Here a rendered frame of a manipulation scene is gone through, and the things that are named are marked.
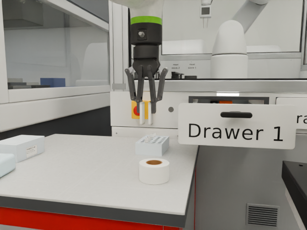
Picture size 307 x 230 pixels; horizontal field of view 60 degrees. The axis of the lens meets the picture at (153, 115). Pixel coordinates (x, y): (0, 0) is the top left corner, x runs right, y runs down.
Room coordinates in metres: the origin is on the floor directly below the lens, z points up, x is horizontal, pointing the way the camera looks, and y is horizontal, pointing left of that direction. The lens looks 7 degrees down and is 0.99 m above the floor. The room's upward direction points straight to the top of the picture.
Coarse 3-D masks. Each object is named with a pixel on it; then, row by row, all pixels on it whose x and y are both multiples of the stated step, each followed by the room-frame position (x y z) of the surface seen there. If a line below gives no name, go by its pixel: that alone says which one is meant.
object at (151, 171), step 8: (144, 160) 0.61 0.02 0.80; (152, 160) 0.61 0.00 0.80; (160, 160) 0.61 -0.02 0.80; (144, 168) 0.57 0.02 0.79; (152, 168) 0.56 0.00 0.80; (160, 168) 0.56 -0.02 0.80; (168, 168) 0.58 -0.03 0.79; (144, 176) 0.57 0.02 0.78; (152, 176) 0.56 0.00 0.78; (160, 176) 0.56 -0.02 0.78; (168, 176) 0.58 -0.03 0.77
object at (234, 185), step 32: (128, 128) 1.09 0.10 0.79; (160, 128) 1.06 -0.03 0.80; (224, 160) 1.00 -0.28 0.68; (256, 160) 0.98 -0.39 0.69; (288, 160) 0.95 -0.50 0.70; (224, 192) 1.00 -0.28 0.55; (256, 192) 0.98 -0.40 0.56; (224, 224) 1.00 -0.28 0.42; (256, 224) 0.97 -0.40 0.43; (288, 224) 0.95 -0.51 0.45
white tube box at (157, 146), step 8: (144, 136) 0.90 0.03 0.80; (160, 136) 0.91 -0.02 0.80; (168, 136) 0.89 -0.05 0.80; (136, 144) 0.80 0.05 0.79; (144, 144) 0.80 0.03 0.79; (152, 144) 0.79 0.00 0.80; (160, 144) 0.78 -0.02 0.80; (168, 144) 0.89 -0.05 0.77; (136, 152) 0.80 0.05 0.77; (144, 152) 0.80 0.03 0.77; (152, 152) 0.79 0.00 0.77; (160, 152) 0.78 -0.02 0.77
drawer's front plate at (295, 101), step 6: (276, 102) 0.96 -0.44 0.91; (282, 102) 0.94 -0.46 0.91; (288, 102) 0.94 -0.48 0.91; (294, 102) 0.94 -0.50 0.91; (300, 102) 0.93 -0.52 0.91; (306, 102) 0.93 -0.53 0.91; (300, 108) 0.93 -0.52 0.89; (306, 108) 0.93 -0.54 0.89; (300, 114) 0.93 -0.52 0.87; (306, 114) 0.93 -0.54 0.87; (300, 120) 0.93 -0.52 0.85; (306, 120) 0.93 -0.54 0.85; (300, 126) 0.93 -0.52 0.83; (306, 126) 0.93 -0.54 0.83
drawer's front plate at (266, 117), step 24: (192, 120) 0.69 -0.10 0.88; (216, 120) 0.68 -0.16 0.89; (240, 120) 0.67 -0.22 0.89; (264, 120) 0.66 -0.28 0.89; (288, 120) 0.64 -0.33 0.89; (192, 144) 0.70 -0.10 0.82; (216, 144) 0.68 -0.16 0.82; (240, 144) 0.67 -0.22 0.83; (264, 144) 0.66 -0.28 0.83; (288, 144) 0.64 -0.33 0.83
